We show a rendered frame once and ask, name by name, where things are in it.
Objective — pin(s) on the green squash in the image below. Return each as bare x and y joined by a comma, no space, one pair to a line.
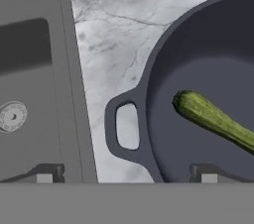
211,117

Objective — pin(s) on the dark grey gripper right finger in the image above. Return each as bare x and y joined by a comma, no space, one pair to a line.
206,170

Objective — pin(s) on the grey sink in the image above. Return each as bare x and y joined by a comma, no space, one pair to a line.
36,79

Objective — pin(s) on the dark grey pot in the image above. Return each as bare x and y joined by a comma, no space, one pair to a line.
198,69

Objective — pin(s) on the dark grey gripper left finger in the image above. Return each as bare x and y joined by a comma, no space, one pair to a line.
49,170

